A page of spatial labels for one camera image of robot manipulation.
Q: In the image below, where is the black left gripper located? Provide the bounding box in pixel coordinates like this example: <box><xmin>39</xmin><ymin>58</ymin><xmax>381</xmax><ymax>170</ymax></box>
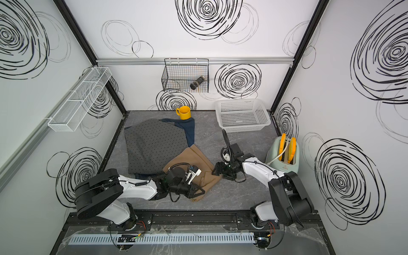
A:
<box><xmin>169</xmin><ymin>182</ymin><xmax>206</xmax><ymax>199</ymax></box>

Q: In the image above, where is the tan brown skirt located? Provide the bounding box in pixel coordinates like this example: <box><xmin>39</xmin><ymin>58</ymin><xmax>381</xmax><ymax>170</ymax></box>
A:
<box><xmin>163</xmin><ymin>145</ymin><xmax>222</xmax><ymax>193</ymax></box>

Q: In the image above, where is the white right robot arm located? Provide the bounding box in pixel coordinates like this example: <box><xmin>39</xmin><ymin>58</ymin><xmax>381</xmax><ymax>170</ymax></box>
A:
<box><xmin>212</xmin><ymin>143</ymin><xmax>314</xmax><ymax>228</ymax></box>

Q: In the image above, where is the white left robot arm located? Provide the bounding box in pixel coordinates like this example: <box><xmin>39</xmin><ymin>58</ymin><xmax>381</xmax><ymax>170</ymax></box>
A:
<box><xmin>74</xmin><ymin>163</ymin><xmax>206</xmax><ymax>231</ymax></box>

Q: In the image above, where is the mint green toaster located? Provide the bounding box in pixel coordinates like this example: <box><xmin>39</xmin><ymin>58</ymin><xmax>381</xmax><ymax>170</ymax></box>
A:
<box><xmin>266</xmin><ymin>136</ymin><xmax>300</xmax><ymax>173</ymax></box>

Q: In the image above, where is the grey polka dot skirt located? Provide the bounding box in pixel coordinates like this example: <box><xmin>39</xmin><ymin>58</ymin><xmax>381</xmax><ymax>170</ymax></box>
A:
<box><xmin>124</xmin><ymin>118</ymin><xmax>189</xmax><ymax>175</ymax></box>

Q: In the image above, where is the dark blue skirt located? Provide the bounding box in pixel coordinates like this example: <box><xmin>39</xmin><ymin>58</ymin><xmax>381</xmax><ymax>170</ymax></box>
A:
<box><xmin>133</xmin><ymin>117</ymin><xmax>196</xmax><ymax>181</ymax></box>

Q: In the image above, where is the white plastic basket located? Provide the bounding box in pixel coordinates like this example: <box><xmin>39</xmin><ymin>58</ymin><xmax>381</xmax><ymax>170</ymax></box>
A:
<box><xmin>215</xmin><ymin>99</ymin><xmax>271</xmax><ymax>133</ymax></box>

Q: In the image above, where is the yellow toast slice left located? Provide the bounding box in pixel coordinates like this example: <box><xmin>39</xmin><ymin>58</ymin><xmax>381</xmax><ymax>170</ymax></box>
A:
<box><xmin>278</xmin><ymin>133</ymin><xmax>286</xmax><ymax>158</ymax></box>

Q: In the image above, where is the yellow toast slice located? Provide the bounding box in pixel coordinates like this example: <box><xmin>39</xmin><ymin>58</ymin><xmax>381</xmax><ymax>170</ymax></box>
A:
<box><xmin>278</xmin><ymin>133</ymin><xmax>286</xmax><ymax>158</ymax></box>
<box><xmin>287</xmin><ymin>137</ymin><xmax>296</xmax><ymax>164</ymax></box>

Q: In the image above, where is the yellow toast slice right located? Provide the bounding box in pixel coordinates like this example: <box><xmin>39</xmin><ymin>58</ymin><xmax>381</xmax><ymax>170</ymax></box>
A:
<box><xmin>287</xmin><ymin>137</ymin><xmax>296</xmax><ymax>164</ymax></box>

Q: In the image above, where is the yellow mug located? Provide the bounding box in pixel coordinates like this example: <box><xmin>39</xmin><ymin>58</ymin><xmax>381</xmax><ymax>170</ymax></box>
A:
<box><xmin>176</xmin><ymin>106</ymin><xmax>191</xmax><ymax>120</ymax></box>

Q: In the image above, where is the dark cylindrical bottle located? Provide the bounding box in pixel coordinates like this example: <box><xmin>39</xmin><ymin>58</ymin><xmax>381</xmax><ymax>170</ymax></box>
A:
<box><xmin>190</xmin><ymin>76</ymin><xmax>206</xmax><ymax>90</ymax></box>

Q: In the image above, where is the white toaster cable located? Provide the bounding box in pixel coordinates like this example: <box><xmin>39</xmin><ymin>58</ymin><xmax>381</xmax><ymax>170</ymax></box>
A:
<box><xmin>267</xmin><ymin>143</ymin><xmax>289</xmax><ymax>166</ymax></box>

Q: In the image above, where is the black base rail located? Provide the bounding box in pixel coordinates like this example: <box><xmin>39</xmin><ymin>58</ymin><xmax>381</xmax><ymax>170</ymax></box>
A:
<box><xmin>65</xmin><ymin>208</ymin><xmax>323</xmax><ymax>232</ymax></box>

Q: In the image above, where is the white slotted cable duct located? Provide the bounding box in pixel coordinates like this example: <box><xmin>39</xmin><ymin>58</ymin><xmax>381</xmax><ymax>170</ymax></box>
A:
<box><xmin>68</xmin><ymin>233</ymin><xmax>255</xmax><ymax>245</ymax></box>

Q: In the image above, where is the black wire wall basket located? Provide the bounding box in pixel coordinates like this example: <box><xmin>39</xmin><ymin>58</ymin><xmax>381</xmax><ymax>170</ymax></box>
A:
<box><xmin>161</xmin><ymin>58</ymin><xmax>210</xmax><ymax>93</ymax></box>

